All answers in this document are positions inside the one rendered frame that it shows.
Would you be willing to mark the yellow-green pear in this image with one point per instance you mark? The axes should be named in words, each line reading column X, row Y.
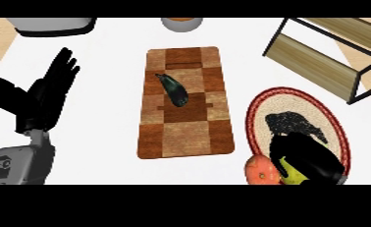
column 291, row 174

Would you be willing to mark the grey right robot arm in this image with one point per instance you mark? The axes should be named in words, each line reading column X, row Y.
column 341, row 180

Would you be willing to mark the orange round fruit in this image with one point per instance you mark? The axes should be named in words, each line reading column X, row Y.
column 261, row 171

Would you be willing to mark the brown checkered cutting board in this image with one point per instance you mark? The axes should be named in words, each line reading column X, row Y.
column 185, row 103

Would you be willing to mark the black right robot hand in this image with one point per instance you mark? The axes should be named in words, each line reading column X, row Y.
column 302, row 157

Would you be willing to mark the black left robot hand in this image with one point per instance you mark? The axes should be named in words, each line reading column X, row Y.
column 46, row 93

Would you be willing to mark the wooden black-framed tiered shelf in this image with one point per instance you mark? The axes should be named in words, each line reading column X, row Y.
column 324, row 57

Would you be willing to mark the dark eggplant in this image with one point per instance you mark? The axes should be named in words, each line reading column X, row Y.
column 174, row 90

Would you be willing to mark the round red-rimmed beige placemat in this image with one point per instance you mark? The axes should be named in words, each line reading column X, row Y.
column 294, row 119

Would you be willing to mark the grey cylindrical container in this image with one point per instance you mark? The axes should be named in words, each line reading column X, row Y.
column 181, row 24

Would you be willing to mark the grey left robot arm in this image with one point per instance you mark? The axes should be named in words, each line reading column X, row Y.
column 26, row 163

